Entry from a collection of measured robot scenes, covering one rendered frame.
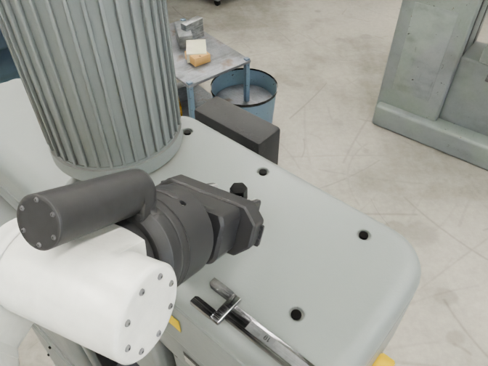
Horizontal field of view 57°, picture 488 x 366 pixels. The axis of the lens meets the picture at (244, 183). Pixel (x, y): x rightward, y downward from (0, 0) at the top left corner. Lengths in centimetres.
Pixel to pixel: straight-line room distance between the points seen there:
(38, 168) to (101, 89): 39
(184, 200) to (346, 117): 369
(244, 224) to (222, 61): 265
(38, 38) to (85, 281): 33
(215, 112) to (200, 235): 69
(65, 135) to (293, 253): 32
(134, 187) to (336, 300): 29
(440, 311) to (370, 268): 235
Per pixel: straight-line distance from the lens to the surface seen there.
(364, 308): 52
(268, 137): 97
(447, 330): 285
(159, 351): 88
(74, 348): 128
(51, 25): 53
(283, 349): 48
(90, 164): 64
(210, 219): 41
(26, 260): 31
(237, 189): 54
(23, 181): 94
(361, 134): 387
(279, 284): 53
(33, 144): 99
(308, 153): 359
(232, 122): 101
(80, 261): 29
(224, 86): 338
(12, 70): 462
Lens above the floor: 233
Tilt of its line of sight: 45 degrees down
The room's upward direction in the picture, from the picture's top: straight up
